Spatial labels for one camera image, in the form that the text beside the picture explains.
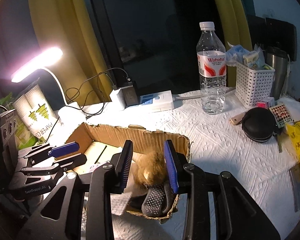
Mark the white phone charger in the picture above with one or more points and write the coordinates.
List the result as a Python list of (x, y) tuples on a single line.
[(118, 99)]

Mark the black round zip case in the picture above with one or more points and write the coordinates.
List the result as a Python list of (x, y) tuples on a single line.
[(258, 124)]

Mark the white paper cup pack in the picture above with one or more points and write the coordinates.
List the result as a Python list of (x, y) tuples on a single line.
[(35, 111)]

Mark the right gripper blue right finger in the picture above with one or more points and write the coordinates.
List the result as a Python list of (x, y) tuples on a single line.
[(175, 168)]

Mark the white tablecloth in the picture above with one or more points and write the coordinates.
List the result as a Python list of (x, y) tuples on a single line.
[(216, 146)]

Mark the black power adapter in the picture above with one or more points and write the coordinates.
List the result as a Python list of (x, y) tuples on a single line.
[(130, 93)]

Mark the grey dotted gloves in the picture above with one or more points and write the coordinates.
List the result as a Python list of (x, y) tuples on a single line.
[(157, 202)]

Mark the white power strip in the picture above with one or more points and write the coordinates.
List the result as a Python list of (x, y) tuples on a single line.
[(155, 102)]

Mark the checkered card packet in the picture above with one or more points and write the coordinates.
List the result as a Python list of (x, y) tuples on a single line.
[(281, 114)]

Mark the yellow curtain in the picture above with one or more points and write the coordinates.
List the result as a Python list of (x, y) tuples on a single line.
[(66, 24)]

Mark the black monitor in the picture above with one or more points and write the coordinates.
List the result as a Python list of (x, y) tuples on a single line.
[(269, 33)]

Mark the steel thermos cup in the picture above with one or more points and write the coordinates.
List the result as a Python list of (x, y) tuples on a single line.
[(277, 59)]

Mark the white towel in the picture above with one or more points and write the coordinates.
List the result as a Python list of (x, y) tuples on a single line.
[(119, 202)]

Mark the brown fuzzy pompom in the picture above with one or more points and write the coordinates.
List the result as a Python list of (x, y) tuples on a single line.
[(151, 168)]

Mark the white desk lamp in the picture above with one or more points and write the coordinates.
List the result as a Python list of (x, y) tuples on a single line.
[(38, 68)]

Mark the green paper cup pack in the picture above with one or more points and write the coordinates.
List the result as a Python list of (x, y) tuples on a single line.
[(24, 137)]

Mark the cardboard box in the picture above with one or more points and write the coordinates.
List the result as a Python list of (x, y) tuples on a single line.
[(100, 142)]

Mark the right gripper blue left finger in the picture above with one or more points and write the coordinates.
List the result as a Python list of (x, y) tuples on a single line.
[(122, 163)]

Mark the clear water bottle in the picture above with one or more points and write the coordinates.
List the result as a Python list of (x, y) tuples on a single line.
[(211, 58)]

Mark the white perforated basket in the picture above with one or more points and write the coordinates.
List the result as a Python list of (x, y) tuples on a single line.
[(253, 86)]

